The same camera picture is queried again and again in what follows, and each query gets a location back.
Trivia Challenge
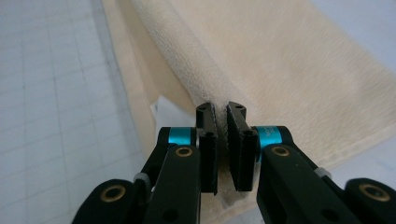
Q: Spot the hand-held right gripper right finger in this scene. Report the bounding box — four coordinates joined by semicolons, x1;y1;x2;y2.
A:
226;101;294;192

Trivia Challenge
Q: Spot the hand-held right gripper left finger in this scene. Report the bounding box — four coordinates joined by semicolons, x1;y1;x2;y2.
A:
158;102;219;196

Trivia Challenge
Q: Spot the cream towel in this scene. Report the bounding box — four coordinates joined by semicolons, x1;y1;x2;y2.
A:
101;0;396;224

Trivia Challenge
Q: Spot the white foam mat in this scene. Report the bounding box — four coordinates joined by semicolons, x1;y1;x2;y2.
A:
0;0;396;224

